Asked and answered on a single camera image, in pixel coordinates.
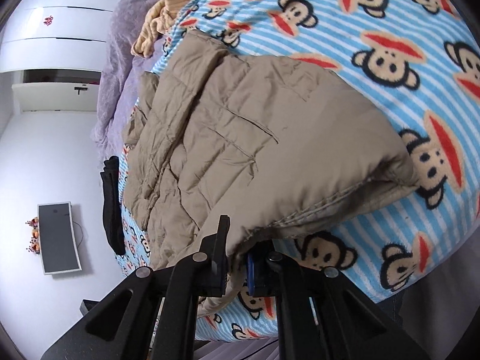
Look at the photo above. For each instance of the black folded garment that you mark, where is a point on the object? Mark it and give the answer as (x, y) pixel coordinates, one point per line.
(112, 220)

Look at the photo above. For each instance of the blue striped monkey blanket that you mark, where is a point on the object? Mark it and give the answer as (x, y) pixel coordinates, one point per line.
(419, 63)

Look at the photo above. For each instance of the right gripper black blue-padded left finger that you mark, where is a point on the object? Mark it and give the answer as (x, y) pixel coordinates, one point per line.
(151, 314)

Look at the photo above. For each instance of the white door with handle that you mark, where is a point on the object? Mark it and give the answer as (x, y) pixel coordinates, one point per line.
(56, 96)

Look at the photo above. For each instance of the white wardrobe with stickers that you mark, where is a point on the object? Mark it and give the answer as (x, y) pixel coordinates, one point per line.
(57, 34)

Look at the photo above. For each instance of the purple quilted bedspread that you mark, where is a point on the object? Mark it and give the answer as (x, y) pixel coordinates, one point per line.
(120, 76)

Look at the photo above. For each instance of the beige puffer jacket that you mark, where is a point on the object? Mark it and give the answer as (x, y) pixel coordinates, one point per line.
(283, 147)

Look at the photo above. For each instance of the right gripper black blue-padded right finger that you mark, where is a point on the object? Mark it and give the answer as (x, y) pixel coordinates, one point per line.
(323, 315)

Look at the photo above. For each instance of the beige striped fleece garment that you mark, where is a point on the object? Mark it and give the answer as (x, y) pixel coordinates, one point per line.
(158, 20)

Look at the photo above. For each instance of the wall-mounted monitor screen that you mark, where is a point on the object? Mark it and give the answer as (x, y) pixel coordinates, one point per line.
(58, 247)

